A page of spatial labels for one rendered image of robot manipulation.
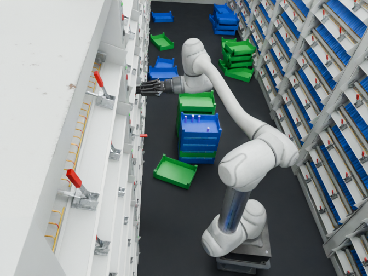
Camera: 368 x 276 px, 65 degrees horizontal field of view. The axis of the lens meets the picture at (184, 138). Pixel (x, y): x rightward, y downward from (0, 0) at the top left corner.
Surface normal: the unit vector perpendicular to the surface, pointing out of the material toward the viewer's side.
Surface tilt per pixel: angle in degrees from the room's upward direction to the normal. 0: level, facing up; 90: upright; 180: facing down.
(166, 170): 0
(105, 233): 19
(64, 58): 0
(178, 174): 0
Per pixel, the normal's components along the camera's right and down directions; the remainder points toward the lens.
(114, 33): 0.06, 0.72
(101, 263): 0.40, -0.65
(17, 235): 0.08, -0.70
